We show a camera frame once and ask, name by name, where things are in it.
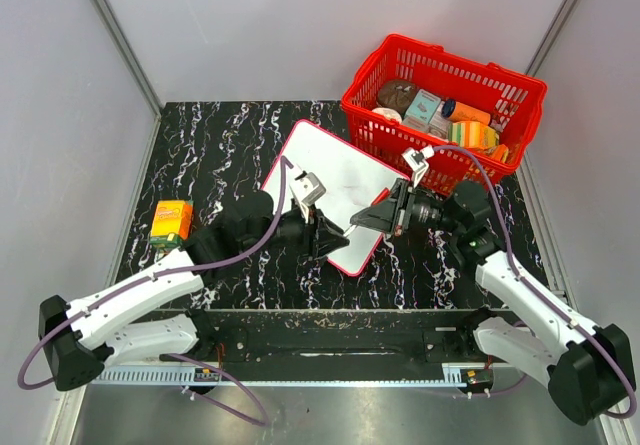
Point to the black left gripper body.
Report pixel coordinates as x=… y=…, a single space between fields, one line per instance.
x=293 y=229

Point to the brown bread loaf package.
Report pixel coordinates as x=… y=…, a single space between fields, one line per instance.
x=397 y=94

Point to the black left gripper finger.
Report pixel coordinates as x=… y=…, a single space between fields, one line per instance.
x=326 y=231
x=323 y=247

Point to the pink framed whiteboard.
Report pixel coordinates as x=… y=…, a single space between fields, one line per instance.
x=352 y=178

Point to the yellow green sponge pack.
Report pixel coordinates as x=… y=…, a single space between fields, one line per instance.
x=473 y=135

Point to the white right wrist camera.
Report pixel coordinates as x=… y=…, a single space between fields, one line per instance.
x=417 y=160

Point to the white red whiteboard marker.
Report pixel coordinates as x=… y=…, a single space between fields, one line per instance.
x=350 y=229

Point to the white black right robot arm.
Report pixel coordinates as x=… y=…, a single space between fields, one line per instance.
x=587 y=369

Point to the orange bottle with blue cap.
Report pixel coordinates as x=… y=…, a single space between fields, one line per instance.
x=456 y=111

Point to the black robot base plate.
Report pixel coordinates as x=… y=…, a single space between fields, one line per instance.
x=339 y=346

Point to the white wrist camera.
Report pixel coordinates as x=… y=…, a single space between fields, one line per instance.
x=417 y=160
x=306 y=187

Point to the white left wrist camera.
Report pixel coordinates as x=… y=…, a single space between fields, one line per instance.
x=306 y=187

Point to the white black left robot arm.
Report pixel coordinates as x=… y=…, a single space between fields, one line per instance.
x=83 y=337

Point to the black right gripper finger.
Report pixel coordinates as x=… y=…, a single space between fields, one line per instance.
x=397 y=191
x=380 y=215

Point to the teal white small box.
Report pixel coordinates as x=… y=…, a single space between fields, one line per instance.
x=423 y=107

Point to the white slotted cable duct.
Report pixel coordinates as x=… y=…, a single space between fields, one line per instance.
x=158 y=375

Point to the red plastic shopping basket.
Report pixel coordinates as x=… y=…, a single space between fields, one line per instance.
x=514 y=101

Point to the orange yellow snack box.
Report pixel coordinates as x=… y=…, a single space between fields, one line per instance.
x=171 y=224

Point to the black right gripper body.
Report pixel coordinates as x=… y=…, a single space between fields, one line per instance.
x=421 y=211

